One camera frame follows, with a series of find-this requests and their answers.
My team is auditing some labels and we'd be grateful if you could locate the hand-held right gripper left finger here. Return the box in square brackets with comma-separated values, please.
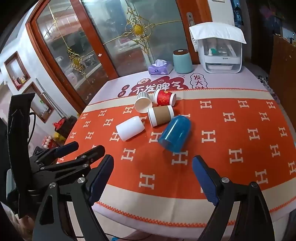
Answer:
[32, 154, 114, 241]

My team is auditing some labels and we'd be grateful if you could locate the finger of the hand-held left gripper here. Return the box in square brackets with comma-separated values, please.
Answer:
[35, 145, 105, 184]
[32, 141, 79, 168]

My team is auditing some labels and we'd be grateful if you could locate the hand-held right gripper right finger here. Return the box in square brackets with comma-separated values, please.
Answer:
[192, 155, 276, 241]

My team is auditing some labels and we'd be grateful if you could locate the white plastic cup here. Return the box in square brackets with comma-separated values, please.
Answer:
[116, 116, 144, 141]

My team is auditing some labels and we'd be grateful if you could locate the blue transparent plastic cup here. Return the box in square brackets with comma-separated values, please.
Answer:
[158, 115, 191, 153]

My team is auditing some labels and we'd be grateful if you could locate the striped white paper cup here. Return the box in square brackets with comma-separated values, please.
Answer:
[134, 91, 152, 113]

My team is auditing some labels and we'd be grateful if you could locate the brown sleeved paper cup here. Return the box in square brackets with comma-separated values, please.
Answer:
[147, 105, 174, 127]

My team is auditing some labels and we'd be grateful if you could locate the red paper cup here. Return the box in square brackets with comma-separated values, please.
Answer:
[152, 88, 177, 107]

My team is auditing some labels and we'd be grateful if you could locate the red box of white balls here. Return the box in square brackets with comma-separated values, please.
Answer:
[41, 135, 61, 149]

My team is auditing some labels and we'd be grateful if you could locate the dark box with red decoration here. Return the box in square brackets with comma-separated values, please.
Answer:
[53, 115, 78, 138]

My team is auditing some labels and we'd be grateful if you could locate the orange patterned tablecloth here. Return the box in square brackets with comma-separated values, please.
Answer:
[56, 63, 296, 241]

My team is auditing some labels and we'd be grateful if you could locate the wooden glass sliding door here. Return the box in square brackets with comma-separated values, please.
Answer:
[81, 0, 192, 78]
[26, 0, 119, 114]

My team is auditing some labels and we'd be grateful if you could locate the purple tissue box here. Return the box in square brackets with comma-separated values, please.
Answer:
[148, 59, 174, 75]

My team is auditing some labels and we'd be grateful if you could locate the teal round canister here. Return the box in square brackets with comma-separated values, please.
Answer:
[173, 49, 194, 74]

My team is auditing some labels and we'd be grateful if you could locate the white storage box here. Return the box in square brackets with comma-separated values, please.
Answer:
[197, 37, 243, 74]

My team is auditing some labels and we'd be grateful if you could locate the brown wooden cabinet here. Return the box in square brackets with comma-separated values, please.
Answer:
[269, 34, 296, 114]

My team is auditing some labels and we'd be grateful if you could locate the white folded towel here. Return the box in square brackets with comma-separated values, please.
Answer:
[189, 22, 247, 46]

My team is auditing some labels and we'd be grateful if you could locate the brown wooden door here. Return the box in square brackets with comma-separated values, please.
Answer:
[176, 0, 213, 66]

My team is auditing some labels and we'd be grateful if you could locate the black cable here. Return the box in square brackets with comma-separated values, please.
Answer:
[28, 112, 37, 145]

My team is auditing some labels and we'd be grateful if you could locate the wooden wall niche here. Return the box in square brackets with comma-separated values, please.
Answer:
[4, 51, 31, 91]
[23, 82, 55, 123]

